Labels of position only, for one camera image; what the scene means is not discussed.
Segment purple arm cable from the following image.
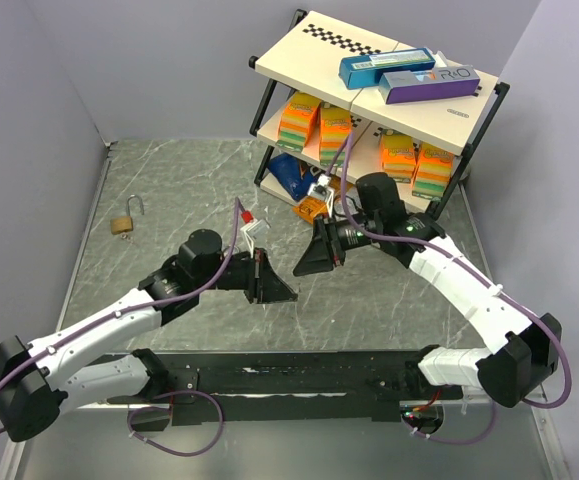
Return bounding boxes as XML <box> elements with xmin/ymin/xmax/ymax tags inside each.
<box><xmin>0</xmin><ymin>197</ymin><xmax>250</xmax><ymax>438</ymax></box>
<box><xmin>324</xmin><ymin>130</ymin><xmax>573</xmax><ymax>410</ymax></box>

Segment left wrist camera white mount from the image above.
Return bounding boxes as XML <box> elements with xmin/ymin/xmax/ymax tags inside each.
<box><xmin>240</xmin><ymin>210</ymin><xmax>270</xmax><ymax>256</ymax></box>

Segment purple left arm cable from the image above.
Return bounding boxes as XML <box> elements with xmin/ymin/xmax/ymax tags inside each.
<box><xmin>0</xmin><ymin>197</ymin><xmax>250</xmax><ymax>438</ymax></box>

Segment orange snack bag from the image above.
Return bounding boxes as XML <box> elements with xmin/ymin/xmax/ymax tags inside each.
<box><xmin>293</xmin><ymin>177</ymin><xmax>360</xmax><ymax>224</ymax></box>

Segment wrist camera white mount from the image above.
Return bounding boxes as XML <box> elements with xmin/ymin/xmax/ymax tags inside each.
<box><xmin>307</xmin><ymin>173</ymin><xmax>335</xmax><ymax>217</ymax></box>
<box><xmin>240</xmin><ymin>210</ymin><xmax>270</xmax><ymax>256</ymax></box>

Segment blue rectangular box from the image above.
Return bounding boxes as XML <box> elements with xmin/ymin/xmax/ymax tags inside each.
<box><xmin>338</xmin><ymin>48</ymin><xmax>436</xmax><ymax>90</ymax></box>

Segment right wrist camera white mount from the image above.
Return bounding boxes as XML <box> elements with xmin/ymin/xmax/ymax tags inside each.
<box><xmin>307</xmin><ymin>173</ymin><xmax>335</xmax><ymax>217</ymax></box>

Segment blue snack bag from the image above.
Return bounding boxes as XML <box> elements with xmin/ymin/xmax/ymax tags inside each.
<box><xmin>267</xmin><ymin>153</ymin><xmax>323</xmax><ymax>202</ymax></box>

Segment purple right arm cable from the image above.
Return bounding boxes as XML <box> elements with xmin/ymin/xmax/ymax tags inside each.
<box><xmin>324</xmin><ymin>130</ymin><xmax>573</xmax><ymax>410</ymax></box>

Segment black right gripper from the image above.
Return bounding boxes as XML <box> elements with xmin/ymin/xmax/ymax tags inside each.
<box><xmin>293</xmin><ymin>212</ymin><xmax>381</xmax><ymax>277</ymax></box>

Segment orange sponge pack far left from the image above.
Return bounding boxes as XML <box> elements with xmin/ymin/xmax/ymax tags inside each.
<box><xmin>277</xmin><ymin>92</ymin><xmax>321</xmax><ymax>151</ymax></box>

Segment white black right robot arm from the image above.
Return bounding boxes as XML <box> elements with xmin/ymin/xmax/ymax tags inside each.
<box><xmin>293</xmin><ymin>173</ymin><xmax>563</xmax><ymax>408</ymax></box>

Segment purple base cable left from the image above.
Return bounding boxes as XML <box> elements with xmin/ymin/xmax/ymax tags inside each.
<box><xmin>126</xmin><ymin>389</ymin><xmax>225</xmax><ymax>456</ymax></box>

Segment brass padlock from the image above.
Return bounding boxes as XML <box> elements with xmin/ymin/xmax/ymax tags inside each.
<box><xmin>110</xmin><ymin>194</ymin><xmax>145</xmax><ymax>235</ymax></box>

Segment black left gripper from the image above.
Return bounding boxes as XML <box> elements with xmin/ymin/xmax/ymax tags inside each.
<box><xmin>196</xmin><ymin>247</ymin><xmax>297</xmax><ymax>303</ymax></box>

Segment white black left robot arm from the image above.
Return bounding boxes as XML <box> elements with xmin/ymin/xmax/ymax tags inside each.
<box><xmin>0</xmin><ymin>229</ymin><xmax>297</xmax><ymax>442</ymax></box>

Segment orange sponge pack far right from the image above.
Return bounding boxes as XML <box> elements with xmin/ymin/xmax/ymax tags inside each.
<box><xmin>412</xmin><ymin>142</ymin><xmax>455</xmax><ymax>201</ymax></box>

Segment orange sponge pack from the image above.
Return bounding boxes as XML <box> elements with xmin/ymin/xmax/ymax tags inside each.
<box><xmin>277</xmin><ymin>92</ymin><xmax>321</xmax><ymax>151</ymax></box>
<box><xmin>412</xmin><ymin>142</ymin><xmax>455</xmax><ymax>201</ymax></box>
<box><xmin>318</xmin><ymin>102</ymin><xmax>353</xmax><ymax>167</ymax></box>
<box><xmin>379</xmin><ymin>130</ymin><xmax>417</xmax><ymax>184</ymax></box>

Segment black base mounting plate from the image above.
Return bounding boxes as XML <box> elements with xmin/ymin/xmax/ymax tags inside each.
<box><xmin>106</xmin><ymin>347</ymin><xmax>470</xmax><ymax>427</ymax></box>

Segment small keys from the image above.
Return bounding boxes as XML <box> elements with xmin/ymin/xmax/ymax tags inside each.
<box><xmin>119</xmin><ymin>232</ymin><xmax>134</xmax><ymax>244</ymax></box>

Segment aluminium rail frame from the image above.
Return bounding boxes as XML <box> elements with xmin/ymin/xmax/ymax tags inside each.
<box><xmin>0</xmin><ymin>141</ymin><xmax>120</xmax><ymax>480</ymax></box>

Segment beige black three-tier shelf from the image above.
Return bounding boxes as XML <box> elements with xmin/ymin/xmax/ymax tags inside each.
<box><xmin>249</xmin><ymin>10</ymin><xmax>510</xmax><ymax>217</ymax></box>

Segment purple grey R+O box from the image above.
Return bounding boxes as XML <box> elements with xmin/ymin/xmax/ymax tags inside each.
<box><xmin>378</xmin><ymin>65</ymin><xmax>480</xmax><ymax>104</ymax></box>

